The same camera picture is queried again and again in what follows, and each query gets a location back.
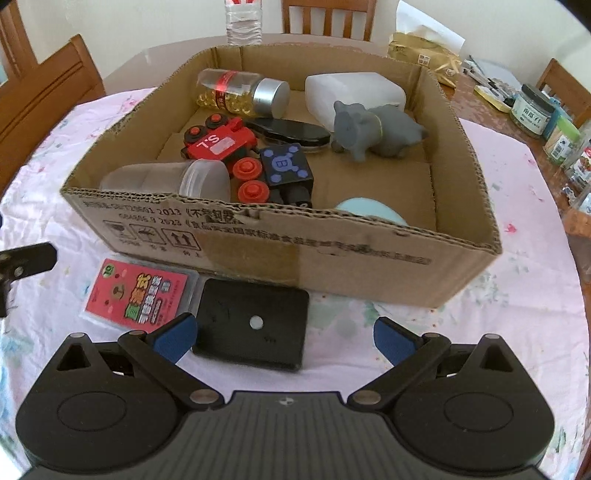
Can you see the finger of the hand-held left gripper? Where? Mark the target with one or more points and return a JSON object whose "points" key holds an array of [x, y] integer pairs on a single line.
{"points": [[32, 261]]}

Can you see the black square plate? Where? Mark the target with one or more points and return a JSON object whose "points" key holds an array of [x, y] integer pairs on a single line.
{"points": [[251, 323]]}

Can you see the gold foil bag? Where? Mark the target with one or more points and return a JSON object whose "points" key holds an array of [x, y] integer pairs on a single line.
{"points": [[425, 57]]}

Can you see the white plastic container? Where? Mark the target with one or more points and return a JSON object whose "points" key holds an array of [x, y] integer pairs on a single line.
{"points": [[351, 90]]}

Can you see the cardboard box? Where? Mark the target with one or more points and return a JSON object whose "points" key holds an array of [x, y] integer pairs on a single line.
{"points": [[360, 272]]}

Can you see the red card pack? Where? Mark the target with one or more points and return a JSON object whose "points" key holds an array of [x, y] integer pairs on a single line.
{"points": [[138, 295]]}

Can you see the wooden door frame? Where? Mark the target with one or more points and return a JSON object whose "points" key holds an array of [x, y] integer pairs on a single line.
{"points": [[14, 37]]}

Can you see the pink printed tablecloth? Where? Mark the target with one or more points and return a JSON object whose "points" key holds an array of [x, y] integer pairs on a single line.
{"points": [[521, 300]]}

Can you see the clear water bottle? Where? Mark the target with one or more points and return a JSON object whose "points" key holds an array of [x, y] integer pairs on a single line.
{"points": [[242, 23]]}

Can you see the light blue ball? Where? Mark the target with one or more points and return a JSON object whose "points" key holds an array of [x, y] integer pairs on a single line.
{"points": [[369, 212]]}

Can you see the clear plastic jar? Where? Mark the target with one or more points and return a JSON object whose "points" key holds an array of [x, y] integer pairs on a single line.
{"points": [[166, 180]]}

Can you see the cluster of small jars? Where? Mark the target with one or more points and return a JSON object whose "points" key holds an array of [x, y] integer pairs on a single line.
{"points": [[579, 175]]}

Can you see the green lid jar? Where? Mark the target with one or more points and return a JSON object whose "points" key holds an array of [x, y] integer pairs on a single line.
{"points": [[561, 143]]}

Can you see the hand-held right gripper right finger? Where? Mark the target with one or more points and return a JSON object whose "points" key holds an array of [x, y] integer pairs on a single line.
{"points": [[392, 341]]}

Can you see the pile of pens and papers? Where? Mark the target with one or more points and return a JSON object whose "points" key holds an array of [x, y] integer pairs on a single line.
{"points": [[491, 87]]}

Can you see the black lid glass jar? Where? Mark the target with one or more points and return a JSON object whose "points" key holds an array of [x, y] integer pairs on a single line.
{"points": [[533, 113]]}

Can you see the red toy train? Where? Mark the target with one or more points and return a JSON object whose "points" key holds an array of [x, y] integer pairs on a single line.
{"points": [[217, 143]]}

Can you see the wooden chair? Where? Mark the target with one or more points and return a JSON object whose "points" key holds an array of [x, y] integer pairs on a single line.
{"points": [[328, 18], [41, 101], [568, 87]]}

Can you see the pill bottle with silver cap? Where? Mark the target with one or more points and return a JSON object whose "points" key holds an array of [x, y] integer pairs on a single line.
{"points": [[240, 92]]}

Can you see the white paper bag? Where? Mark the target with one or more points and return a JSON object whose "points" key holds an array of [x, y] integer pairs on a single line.
{"points": [[429, 23]]}

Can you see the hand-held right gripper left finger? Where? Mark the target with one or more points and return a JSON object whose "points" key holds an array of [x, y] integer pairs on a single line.
{"points": [[178, 334]]}

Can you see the wooden chair back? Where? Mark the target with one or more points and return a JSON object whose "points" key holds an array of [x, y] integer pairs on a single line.
{"points": [[328, 18]]}

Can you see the grey elephant toy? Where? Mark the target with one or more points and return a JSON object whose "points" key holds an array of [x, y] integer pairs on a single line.
{"points": [[383, 131]]}

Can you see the black oval case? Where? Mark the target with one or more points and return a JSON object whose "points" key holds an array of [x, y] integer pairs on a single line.
{"points": [[291, 134]]}

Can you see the black toy car red wheels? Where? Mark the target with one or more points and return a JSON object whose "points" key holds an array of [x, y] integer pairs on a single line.
{"points": [[281, 166]]}

